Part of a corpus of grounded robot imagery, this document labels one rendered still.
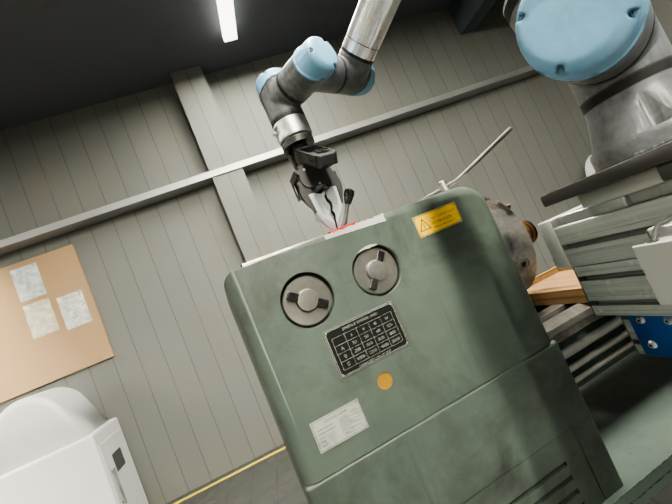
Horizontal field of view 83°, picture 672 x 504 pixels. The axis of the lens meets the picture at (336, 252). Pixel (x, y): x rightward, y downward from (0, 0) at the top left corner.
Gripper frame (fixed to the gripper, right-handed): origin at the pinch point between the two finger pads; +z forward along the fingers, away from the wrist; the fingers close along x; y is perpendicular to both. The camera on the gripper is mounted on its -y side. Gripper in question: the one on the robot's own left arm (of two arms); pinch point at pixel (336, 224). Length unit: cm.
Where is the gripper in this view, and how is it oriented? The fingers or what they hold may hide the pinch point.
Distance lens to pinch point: 78.2
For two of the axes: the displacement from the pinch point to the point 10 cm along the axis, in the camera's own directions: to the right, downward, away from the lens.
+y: -2.6, 1.8, 9.5
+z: 3.9, 9.2, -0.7
